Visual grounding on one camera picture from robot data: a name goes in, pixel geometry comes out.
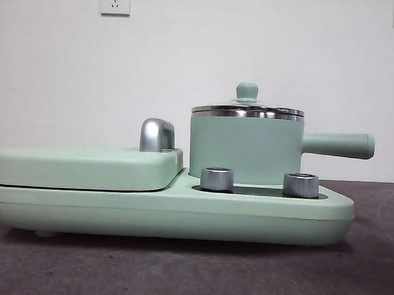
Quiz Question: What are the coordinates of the glass lid with green knob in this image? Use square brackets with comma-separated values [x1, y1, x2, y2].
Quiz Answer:
[190, 80, 307, 122]

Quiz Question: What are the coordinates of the mint green cooker base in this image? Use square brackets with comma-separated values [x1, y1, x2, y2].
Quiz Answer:
[0, 166, 357, 252]

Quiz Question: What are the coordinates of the silver griddle cover handle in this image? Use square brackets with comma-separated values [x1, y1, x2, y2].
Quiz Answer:
[139, 117, 176, 153]

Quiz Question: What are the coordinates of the mint green pot with handle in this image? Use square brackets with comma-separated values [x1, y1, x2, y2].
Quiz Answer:
[187, 110, 378, 191]

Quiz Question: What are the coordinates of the silver control knob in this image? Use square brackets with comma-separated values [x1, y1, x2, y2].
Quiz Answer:
[282, 172, 320, 198]
[199, 166, 235, 192]

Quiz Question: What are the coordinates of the black control panel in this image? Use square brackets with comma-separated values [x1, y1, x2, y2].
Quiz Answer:
[191, 183, 329, 200]

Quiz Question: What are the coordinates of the mint green griddle cover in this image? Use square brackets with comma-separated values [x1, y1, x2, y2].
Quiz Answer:
[0, 140, 186, 195]

